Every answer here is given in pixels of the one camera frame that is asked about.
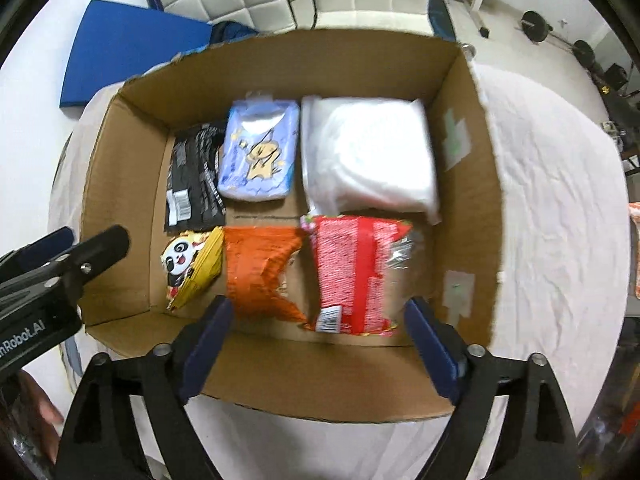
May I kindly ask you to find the pair of white shoes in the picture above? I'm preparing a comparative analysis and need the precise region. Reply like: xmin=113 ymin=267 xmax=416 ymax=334
xmin=601 ymin=120 xmax=624 ymax=147

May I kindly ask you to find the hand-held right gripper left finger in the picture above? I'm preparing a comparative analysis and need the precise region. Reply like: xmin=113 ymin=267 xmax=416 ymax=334
xmin=54 ymin=296 xmax=236 ymax=480

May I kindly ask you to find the dark blue bag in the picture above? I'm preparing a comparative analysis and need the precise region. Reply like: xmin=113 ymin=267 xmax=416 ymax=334
xmin=209 ymin=21 xmax=261 ymax=46

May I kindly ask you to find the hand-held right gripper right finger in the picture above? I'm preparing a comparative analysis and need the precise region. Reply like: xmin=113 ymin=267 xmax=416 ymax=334
xmin=402 ymin=296 xmax=583 ymax=480

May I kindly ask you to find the yellow panda snack packet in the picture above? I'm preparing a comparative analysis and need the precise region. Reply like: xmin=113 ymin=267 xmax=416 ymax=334
xmin=160 ymin=226 xmax=225 ymax=312

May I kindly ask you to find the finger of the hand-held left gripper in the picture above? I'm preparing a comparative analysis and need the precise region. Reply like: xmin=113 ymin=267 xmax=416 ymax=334
xmin=50 ymin=225 xmax=132 ymax=311
xmin=0 ymin=226 xmax=75 ymax=286

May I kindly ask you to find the small barbell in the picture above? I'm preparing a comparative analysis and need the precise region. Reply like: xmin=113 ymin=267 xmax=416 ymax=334
xmin=519 ymin=9 xmax=598 ymax=68

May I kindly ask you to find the orange snack packet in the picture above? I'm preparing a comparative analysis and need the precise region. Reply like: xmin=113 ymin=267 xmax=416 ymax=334
xmin=222 ymin=226 xmax=311 ymax=325

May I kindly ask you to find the cardboard box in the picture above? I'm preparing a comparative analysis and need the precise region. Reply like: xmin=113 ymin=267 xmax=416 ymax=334
xmin=80 ymin=30 xmax=503 ymax=423

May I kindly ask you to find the person's left hand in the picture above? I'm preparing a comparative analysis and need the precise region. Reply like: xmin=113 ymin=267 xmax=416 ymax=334
xmin=15 ymin=370 xmax=65 ymax=466

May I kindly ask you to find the white plastic bag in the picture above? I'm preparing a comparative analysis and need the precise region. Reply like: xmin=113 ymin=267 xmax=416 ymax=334
xmin=299 ymin=94 xmax=443 ymax=226

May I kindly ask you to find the black snack packet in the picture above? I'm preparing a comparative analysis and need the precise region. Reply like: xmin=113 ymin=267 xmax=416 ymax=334
xmin=165 ymin=120 xmax=230 ymax=233

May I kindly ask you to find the blue foam mat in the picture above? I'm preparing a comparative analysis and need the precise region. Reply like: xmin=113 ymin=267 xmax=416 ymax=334
xmin=59 ymin=0 xmax=213 ymax=108

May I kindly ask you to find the red snack packet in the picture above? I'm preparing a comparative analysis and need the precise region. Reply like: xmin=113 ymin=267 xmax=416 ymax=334
xmin=300 ymin=214 xmax=416 ymax=337

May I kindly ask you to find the blue cartoon tissue pack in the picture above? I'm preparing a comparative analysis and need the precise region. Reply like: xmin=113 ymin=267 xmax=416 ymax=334
xmin=216 ymin=91 xmax=301 ymax=203

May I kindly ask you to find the black weight bench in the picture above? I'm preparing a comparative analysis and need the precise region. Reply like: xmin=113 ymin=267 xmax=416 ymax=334
xmin=429 ymin=0 xmax=457 ymax=43

